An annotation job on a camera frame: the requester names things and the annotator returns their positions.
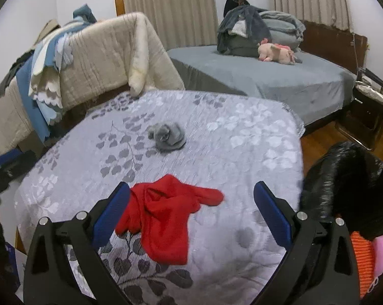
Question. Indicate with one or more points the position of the red cloth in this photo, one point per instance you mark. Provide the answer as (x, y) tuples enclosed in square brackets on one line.
[(159, 211)]

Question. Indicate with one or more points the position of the grey floral mattress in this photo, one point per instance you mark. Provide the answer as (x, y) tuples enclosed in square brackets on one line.
[(194, 235)]

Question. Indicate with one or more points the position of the wooden coat rack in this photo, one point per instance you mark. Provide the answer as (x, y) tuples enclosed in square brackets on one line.
[(232, 4)]

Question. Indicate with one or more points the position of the grey sock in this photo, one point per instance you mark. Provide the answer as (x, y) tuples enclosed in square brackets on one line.
[(167, 136)]

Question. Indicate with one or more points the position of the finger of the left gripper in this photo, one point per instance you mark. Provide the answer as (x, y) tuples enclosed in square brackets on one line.
[(16, 163)]

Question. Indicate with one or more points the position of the dark wooden headboard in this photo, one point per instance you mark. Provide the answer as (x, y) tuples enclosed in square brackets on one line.
[(341, 47)]

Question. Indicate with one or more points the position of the beige quilted blanket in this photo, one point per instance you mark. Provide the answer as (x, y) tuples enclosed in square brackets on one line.
[(107, 55)]

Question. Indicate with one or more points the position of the black metal chair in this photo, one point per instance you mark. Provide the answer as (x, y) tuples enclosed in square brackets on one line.
[(362, 120)]

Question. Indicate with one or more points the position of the orange foam net wrap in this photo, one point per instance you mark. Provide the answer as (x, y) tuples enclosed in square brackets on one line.
[(365, 258)]

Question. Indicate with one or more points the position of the black trash bag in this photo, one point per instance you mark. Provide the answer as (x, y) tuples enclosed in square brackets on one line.
[(347, 182)]

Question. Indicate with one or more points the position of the folded grey duvet pile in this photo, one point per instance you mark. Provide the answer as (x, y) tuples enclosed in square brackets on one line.
[(285, 28)]

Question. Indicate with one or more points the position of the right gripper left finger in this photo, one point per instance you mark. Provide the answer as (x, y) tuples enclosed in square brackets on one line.
[(49, 278)]

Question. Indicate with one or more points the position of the pink wrapper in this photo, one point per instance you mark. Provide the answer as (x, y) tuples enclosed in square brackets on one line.
[(378, 269)]

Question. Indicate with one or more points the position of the left beige curtain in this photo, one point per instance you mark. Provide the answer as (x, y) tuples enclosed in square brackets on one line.
[(180, 23)]

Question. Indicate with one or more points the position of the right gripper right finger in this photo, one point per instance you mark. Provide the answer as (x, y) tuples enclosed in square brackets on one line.
[(319, 266)]

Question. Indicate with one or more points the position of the dark clothes pile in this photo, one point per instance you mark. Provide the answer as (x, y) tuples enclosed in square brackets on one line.
[(49, 27)]

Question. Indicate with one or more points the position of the pink plush pig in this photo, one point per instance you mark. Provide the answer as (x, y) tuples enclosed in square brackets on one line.
[(273, 52)]

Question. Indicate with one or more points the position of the blue white scalloped blanket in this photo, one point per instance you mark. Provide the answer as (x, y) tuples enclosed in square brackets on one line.
[(39, 78)]

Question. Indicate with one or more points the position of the grey-sheeted bed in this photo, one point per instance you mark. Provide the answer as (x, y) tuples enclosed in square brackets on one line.
[(314, 88)]

